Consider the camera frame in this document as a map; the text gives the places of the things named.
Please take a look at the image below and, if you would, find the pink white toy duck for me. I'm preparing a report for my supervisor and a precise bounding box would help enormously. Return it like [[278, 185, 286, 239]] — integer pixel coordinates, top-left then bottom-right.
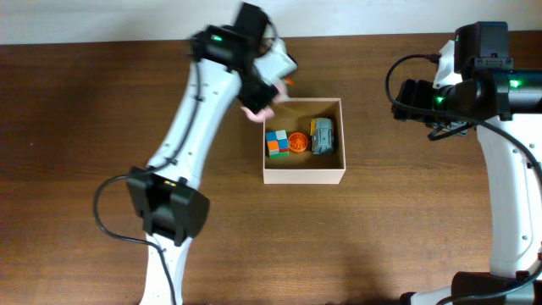
[[241, 76, 294, 123]]

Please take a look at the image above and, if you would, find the multicoloured puzzle cube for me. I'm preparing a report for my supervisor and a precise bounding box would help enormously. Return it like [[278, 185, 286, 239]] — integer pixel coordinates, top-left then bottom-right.
[[265, 130, 290, 158]]

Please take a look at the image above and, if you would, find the yellow grey toy truck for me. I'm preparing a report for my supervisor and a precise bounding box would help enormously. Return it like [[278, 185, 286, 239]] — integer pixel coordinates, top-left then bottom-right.
[[309, 118, 334, 155]]

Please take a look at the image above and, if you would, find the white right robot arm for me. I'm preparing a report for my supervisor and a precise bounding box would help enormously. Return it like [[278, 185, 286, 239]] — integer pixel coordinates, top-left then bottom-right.
[[391, 69, 541, 304]]

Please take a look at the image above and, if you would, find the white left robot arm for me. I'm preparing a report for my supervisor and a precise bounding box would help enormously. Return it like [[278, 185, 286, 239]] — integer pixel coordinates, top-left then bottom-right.
[[127, 26, 297, 304]]

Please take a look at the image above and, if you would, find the white cardboard box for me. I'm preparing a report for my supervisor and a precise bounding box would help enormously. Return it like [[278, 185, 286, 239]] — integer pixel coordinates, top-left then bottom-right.
[[263, 97, 346, 185]]

